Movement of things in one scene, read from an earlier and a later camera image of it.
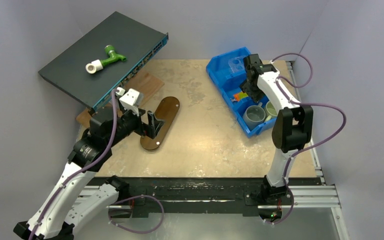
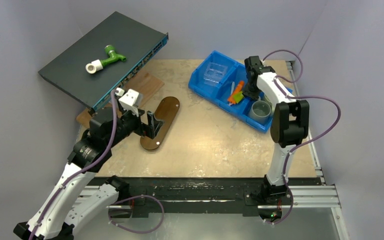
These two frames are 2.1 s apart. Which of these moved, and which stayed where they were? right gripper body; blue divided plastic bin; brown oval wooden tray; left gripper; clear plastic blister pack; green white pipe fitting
Moved: blue divided plastic bin; clear plastic blister pack
Stayed: green white pipe fitting; right gripper body; left gripper; brown oval wooden tray
